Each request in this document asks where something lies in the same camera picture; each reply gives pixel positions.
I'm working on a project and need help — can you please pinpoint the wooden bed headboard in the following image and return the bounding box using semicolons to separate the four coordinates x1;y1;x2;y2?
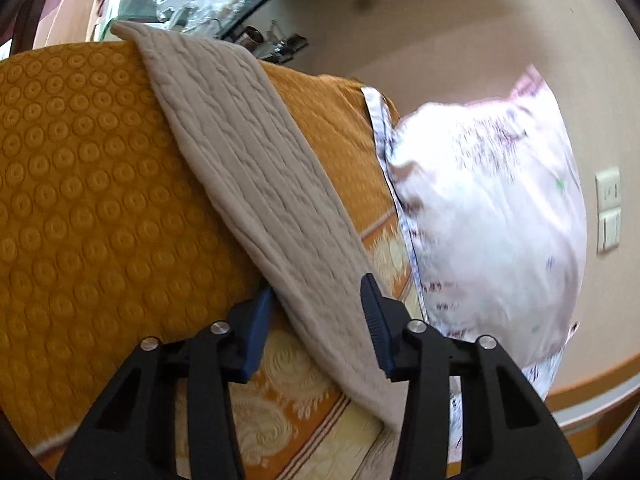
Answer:
546;356;639;458

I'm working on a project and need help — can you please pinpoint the pink floral pillow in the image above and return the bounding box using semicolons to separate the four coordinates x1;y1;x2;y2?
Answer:
385;67;587;367

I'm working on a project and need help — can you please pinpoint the white wall switch plate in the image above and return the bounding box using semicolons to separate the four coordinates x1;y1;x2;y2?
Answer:
596;168;622;254

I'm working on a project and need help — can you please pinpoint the beige cable-knit sweater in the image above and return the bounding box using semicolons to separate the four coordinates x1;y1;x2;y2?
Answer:
113;22;406;479

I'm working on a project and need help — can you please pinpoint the white blue floral pillow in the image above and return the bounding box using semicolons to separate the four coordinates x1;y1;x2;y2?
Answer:
361;87;564;465

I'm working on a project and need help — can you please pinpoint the orange dotted blanket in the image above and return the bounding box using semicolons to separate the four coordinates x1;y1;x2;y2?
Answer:
1;42;409;462

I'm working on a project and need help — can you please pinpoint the yellow patterned bed sheet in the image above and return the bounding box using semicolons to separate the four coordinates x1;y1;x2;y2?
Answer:
37;206;461;480

